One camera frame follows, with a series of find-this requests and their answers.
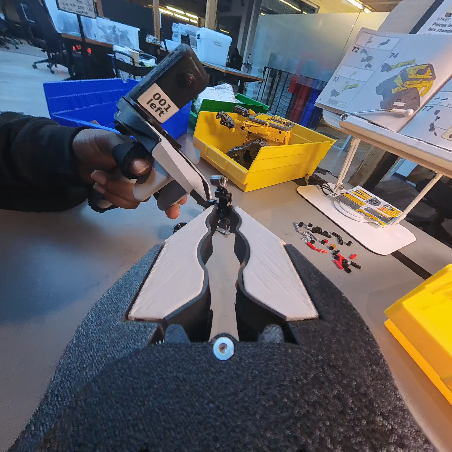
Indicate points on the whiteboard sign on stand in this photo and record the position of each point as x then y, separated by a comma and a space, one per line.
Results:
76, 7

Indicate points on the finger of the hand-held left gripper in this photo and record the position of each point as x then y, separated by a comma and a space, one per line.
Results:
176, 162

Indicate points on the white instruction sign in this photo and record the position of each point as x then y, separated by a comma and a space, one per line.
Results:
438, 21

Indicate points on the green plastic bin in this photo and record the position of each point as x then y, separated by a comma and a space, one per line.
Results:
247, 104

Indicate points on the yellow toy robot model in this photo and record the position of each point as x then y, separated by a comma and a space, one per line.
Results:
265, 130

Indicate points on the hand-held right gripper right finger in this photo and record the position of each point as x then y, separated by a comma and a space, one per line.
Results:
272, 279

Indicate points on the person's left forearm black sleeve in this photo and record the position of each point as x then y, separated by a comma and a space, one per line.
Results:
35, 162

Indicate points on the open instruction booklet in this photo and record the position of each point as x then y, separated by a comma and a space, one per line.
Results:
356, 88

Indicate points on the white storage box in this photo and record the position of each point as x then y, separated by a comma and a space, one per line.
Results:
213, 46

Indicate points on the person's left hand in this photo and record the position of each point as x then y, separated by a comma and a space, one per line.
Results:
95, 155

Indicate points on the blue plastic bin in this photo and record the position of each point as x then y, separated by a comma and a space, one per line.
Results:
88, 99

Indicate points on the red and blue stacked bins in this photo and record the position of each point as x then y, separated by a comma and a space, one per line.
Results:
303, 99

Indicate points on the bubble wrap sheet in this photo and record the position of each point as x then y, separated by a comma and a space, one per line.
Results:
215, 97

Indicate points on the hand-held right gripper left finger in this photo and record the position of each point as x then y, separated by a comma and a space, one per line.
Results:
169, 282

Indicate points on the background wooden desk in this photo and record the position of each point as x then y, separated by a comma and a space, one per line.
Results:
240, 72

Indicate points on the black toy wheel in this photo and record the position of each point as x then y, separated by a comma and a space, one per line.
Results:
180, 227

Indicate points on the clear plastic storage tub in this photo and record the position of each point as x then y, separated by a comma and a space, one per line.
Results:
116, 33
63, 24

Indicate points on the white book stand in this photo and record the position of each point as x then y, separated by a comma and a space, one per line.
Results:
388, 240

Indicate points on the yellow sticker sheet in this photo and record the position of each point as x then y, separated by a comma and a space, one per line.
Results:
367, 206

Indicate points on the yellow plastic bin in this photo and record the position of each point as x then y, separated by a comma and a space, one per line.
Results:
282, 169
423, 317

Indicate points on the pile of small toy bricks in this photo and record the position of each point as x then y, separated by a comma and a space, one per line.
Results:
328, 247

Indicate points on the black utility cart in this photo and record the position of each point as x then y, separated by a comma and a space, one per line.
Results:
134, 65

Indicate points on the small black grey brick assembly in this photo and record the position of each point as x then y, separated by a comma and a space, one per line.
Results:
222, 197

